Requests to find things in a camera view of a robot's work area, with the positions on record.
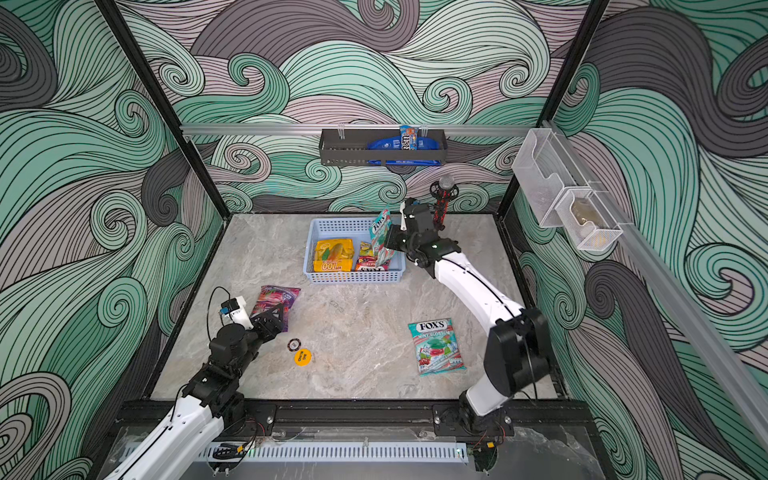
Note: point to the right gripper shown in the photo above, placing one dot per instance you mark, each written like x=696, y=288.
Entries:
x=396, y=238

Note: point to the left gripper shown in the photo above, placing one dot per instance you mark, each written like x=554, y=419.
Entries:
x=274, y=326

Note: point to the purple Fox's berries bag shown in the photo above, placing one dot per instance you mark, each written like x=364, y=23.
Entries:
x=271, y=296

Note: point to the green Fox's mint bag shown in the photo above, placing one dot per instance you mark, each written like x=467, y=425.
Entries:
x=436, y=346
x=379, y=231

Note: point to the orange Fox's fruits bag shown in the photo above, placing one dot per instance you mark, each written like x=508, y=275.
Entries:
x=367, y=258

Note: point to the yellow mango candy bag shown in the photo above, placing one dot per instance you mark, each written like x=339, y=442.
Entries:
x=334, y=255

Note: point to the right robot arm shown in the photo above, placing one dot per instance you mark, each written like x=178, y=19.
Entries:
x=518, y=346

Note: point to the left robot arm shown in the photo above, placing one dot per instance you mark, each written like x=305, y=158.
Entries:
x=209, y=403

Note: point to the light blue plastic basket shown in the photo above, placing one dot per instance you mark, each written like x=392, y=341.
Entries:
x=357, y=230

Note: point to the black poker chip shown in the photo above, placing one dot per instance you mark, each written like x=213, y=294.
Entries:
x=294, y=345

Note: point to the yellow round token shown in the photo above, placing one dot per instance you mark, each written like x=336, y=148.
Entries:
x=303, y=357

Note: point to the red microphone on tripod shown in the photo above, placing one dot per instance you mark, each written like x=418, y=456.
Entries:
x=444, y=190

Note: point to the blue package on shelf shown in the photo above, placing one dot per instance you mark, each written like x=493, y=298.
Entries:
x=430, y=152

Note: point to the small snack packet on shelf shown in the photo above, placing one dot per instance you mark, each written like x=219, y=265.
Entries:
x=408, y=137

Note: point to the small clear bin with contents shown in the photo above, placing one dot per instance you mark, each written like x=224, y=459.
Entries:
x=588, y=222

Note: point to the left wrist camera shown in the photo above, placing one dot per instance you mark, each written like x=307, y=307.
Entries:
x=234, y=310

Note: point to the black wall shelf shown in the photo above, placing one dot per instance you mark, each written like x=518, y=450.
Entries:
x=350, y=149

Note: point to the clear plastic wall bin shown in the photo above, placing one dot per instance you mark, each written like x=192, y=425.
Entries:
x=547, y=167

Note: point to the white slotted cable duct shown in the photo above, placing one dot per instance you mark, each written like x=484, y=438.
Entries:
x=359, y=452

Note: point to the aluminium rail back wall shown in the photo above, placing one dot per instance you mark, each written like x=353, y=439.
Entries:
x=307, y=129

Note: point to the aluminium rail wall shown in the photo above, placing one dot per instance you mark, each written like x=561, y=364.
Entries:
x=307, y=129
x=745, y=393

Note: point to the aluminium rail right wall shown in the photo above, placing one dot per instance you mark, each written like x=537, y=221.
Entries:
x=745, y=393

